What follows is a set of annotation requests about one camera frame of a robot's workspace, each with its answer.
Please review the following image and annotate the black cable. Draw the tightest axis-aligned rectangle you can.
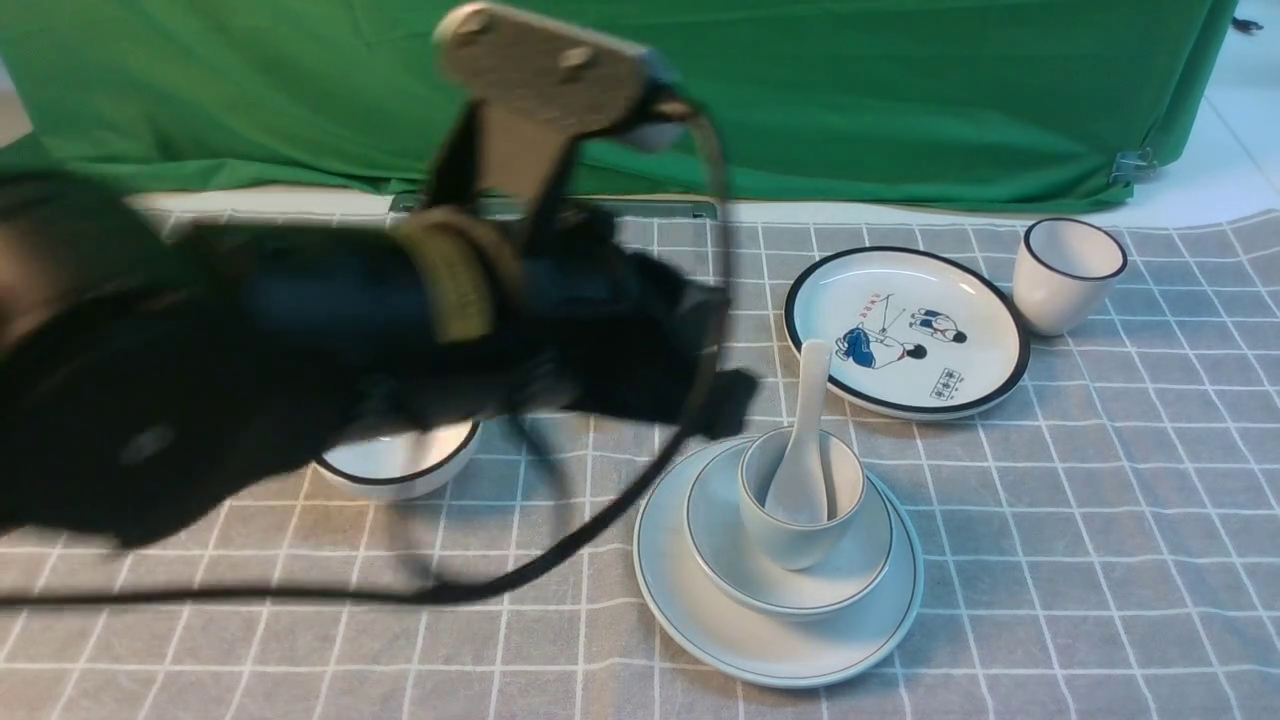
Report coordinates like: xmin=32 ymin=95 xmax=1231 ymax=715
xmin=0 ymin=100 xmax=731 ymax=609

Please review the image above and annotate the plain white ceramic spoon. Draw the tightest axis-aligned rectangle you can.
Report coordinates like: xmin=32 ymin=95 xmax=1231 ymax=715
xmin=765 ymin=340 xmax=832 ymax=527

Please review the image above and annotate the white bowl black rim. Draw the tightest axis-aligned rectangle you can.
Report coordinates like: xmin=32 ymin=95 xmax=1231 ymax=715
xmin=314 ymin=421 xmax=480 ymax=502

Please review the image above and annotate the white cup black rim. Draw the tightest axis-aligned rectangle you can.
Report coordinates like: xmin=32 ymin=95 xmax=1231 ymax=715
xmin=1012 ymin=217 xmax=1129 ymax=337

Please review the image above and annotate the pale blue plate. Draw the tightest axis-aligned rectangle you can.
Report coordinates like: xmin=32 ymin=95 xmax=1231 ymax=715
xmin=634 ymin=439 xmax=923 ymax=689

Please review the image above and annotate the metal clamp on cloth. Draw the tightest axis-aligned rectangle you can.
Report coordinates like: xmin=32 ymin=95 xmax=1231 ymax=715
xmin=1108 ymin=147 xmax=1160 ymax=184

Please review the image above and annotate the pale blue bowl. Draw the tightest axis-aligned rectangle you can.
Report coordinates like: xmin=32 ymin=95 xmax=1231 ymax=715
xmin=684 ymin=438 xmax=900 ymax=620

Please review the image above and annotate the illustrated plate black rim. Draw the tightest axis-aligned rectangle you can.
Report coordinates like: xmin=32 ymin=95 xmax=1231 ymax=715
xmin=783 ymin=246 xmax=1030 ymax=421

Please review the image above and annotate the pale green cup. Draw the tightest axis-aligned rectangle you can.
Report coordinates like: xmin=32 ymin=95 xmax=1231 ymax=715
xmin=739 ymin=425 xmax=870 ymax=570

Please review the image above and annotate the green backdrop cloth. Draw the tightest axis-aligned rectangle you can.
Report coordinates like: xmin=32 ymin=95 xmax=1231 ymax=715
xmin=1 ymin=1 xmax=1236 ymax=214

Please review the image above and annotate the wrist camera mount plate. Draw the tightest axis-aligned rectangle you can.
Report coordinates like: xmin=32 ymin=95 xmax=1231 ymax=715
xmin=430 ymin=1 xmax=685 ymax=206

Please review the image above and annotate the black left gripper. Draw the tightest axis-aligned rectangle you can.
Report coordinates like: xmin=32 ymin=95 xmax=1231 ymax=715
xmin=392 ymin=208 xmax=759 ymax=439

